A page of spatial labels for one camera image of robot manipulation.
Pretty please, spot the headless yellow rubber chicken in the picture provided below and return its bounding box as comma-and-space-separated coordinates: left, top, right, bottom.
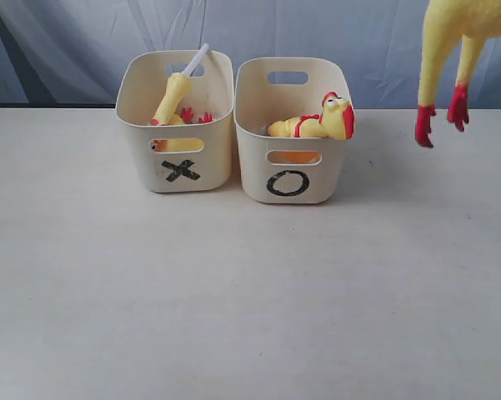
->
164, 107, 213, 153

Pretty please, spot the yellow chicken neck white tube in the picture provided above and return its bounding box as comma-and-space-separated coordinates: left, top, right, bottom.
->
148, 42, 212, 153

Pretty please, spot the cream bin marked O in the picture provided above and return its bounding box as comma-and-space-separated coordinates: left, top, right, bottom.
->
234, 57, 353, 204

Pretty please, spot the cream bin marked X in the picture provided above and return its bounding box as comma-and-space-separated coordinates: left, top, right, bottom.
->
115, 50, 234, 193

